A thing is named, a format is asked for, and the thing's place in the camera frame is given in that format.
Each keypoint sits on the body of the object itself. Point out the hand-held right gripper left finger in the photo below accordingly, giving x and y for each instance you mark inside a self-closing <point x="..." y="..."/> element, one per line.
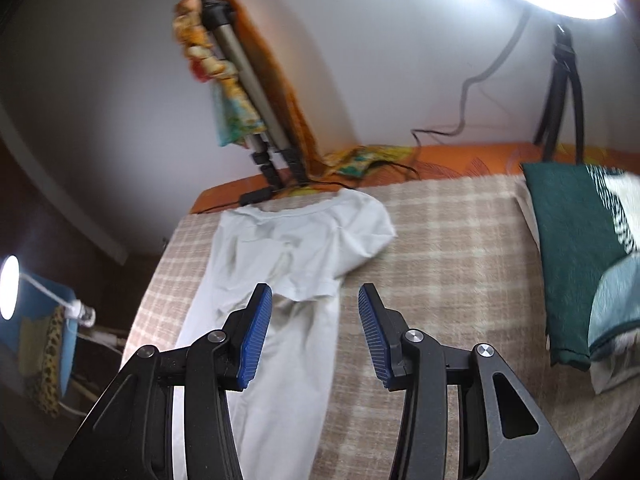
<point x="255" y="345"/>

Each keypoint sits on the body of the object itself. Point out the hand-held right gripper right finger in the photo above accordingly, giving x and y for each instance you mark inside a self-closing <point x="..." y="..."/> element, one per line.
<point x="374" y="345"/>

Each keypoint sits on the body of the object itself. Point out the white t-shirt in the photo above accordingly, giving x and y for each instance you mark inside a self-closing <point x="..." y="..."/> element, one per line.
<point x="295" y="255"/>

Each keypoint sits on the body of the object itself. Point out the beige checked blanket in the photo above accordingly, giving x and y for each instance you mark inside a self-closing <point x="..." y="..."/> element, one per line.
<point x="450" y="280"/>

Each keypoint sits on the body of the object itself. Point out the orange patterned bed sheet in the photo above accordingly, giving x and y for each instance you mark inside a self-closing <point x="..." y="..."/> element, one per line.
<point x="470" y="160"/>

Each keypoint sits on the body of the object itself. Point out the leopard print cloth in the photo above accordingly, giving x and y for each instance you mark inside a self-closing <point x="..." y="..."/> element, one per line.
<point x="47" y="360"/>

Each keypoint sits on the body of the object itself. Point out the blue container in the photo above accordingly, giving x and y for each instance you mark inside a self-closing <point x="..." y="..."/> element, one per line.
<point x="45" y="340"/>

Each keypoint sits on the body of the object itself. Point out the dark green folded cloth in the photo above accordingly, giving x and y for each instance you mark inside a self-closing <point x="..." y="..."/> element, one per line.
<point x="570" y="240"/>

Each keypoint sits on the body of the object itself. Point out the white lamp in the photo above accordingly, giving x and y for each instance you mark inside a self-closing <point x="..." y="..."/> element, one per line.
<point x="30" y="290"/>

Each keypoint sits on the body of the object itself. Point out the teal and white cloth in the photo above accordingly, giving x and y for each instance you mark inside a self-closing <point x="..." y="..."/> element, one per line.
<point x="617" y="280"/>

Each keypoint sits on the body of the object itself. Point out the silver tripod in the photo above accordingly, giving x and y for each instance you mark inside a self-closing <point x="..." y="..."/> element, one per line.
<point x="250" y="90"/>

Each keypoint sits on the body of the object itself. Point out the orange floral cloth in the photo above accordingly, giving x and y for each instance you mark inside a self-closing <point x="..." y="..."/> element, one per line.
<point x="235" y="85"/>

